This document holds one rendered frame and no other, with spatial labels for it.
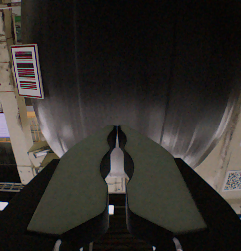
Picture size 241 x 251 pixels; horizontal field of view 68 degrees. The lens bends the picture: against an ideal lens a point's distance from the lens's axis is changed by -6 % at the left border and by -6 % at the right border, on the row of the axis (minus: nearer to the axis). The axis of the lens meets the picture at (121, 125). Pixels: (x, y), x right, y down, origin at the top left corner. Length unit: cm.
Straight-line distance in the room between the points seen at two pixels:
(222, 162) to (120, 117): 40
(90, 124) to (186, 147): 13
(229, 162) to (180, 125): 36
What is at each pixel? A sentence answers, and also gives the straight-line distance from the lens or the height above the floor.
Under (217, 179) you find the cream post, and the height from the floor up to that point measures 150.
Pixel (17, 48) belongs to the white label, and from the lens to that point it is 24.
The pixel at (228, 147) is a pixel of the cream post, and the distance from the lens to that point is 55.
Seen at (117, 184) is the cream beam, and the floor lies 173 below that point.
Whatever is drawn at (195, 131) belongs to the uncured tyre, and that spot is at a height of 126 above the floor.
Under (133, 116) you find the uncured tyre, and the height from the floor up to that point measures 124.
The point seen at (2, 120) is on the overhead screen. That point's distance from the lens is 427.
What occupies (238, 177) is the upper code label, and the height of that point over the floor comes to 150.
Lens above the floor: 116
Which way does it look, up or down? 23 degrees up
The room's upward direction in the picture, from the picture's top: 180 degrees counter-clockwise
